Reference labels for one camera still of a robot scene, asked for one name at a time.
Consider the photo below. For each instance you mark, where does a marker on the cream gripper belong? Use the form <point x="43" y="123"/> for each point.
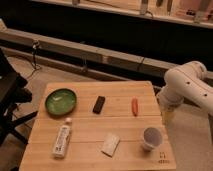
<point x="167" y="114"/>

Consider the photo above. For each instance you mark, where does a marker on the white bottle with label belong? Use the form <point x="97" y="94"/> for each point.
<point x="62" y="139"/>

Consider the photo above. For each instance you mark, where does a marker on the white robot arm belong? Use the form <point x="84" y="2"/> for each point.
<point x="185" y="82"/>

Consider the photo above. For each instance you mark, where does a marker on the white paper cup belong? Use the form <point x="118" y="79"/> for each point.
<point x="151" y="138"/>

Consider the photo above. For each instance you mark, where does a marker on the orange carrot toy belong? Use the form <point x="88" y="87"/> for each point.
<point x="134" y="104"/>

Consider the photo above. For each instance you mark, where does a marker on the white sponge block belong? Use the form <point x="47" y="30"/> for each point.
<point x="110" y="144"/>

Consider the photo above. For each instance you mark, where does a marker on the black rectangular block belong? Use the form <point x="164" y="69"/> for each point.
<point x="99" y="104"/>

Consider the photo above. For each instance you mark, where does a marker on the black office chair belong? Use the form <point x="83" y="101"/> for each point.
<point x="12" y="91"/>

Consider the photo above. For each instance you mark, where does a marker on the grey metal rail beam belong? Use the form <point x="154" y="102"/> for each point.
<point x="108" y="61"/>

